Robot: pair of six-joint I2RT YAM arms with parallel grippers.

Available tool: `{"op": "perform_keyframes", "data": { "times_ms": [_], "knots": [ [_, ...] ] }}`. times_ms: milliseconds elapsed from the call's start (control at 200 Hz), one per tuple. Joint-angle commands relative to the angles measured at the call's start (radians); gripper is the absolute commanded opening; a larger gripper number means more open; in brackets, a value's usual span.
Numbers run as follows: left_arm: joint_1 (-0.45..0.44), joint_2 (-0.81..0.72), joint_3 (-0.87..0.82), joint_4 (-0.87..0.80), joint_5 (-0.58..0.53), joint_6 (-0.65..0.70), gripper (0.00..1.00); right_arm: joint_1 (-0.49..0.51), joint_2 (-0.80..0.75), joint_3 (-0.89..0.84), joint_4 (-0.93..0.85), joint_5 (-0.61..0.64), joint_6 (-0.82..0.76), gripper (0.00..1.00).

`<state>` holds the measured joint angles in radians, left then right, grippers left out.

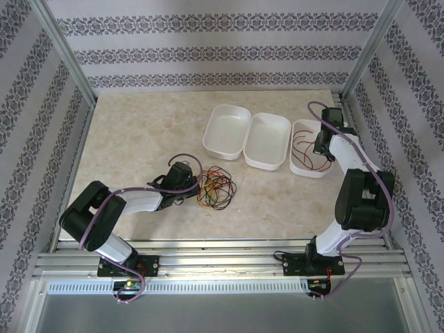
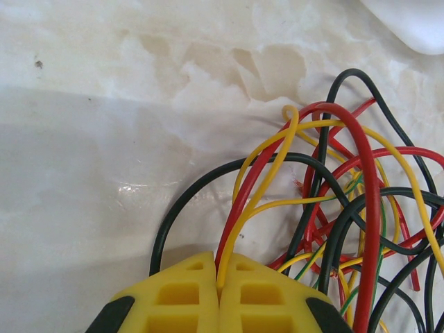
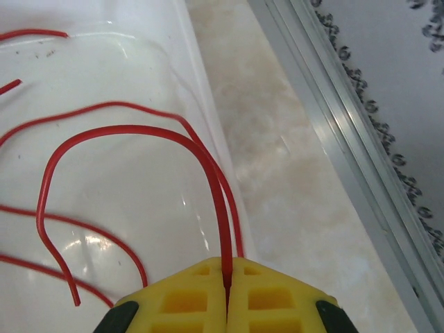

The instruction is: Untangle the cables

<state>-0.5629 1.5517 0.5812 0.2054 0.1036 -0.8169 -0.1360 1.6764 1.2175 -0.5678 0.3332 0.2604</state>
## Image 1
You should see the thin green-yellow cable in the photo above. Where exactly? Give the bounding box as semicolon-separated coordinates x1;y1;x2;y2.
199;180;226;205

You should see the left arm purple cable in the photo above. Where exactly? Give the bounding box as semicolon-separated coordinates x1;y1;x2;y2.
78;154;205;305

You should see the thin black cable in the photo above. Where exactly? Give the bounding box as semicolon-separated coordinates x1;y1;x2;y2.
196;169;238;212

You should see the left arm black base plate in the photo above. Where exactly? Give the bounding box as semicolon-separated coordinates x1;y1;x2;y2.
96;255;161;278

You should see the aluminium frame post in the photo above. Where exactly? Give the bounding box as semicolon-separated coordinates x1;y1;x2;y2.
33;0;98;107
341;0;406;102

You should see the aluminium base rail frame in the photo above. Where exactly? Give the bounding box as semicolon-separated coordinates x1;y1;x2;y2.
33;238;413;280

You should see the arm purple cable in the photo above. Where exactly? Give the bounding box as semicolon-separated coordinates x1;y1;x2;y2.
78;154;205;305
307;101;395;302

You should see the grey metal sheet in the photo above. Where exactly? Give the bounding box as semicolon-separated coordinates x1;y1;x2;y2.
24;293;420;333

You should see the white plastic tray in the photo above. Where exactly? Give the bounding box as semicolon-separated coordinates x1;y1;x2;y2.
289;119;334;178
243;112;291;171
202;103;253;161

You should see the aluminium side rail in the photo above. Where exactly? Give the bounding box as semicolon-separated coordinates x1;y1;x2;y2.
51;99;99;253
331;92;400;249

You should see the wire bundle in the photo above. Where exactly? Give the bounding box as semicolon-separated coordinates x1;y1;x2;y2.
196;173;230;212

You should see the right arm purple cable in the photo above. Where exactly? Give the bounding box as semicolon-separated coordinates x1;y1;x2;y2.
307;101;395;302

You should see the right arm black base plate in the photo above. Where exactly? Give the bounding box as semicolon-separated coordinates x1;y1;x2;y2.
282;252;347;278

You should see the slotted grey cable duct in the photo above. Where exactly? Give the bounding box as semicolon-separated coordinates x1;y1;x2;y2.
46;279;310;295

